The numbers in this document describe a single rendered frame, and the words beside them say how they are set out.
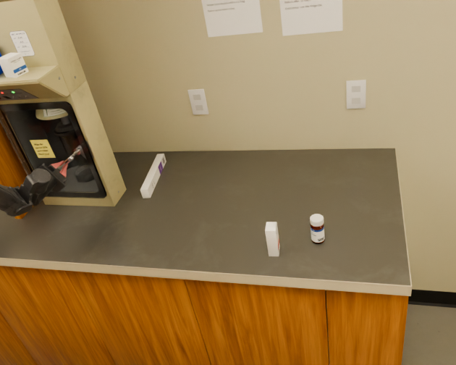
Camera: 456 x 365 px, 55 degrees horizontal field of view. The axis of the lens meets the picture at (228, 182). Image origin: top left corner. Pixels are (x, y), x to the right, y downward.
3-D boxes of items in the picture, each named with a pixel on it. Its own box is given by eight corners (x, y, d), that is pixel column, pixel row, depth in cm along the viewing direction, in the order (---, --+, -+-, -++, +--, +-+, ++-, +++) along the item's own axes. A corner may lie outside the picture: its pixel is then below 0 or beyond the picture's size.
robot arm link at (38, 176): (-2, 197, 137) (14, 217, 136) (4, 174, 130) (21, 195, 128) (33, 184, 146) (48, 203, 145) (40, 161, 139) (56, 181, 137)
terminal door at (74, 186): (41, 195, 176) (-5, 104, 153) (108, 197, 167) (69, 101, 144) (40, 196, 175) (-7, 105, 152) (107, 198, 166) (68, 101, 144)
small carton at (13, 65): (18, 70, 139) (10, 52, 136) (29, 71, 137) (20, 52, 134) (6, 77, 136) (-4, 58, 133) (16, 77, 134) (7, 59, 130)
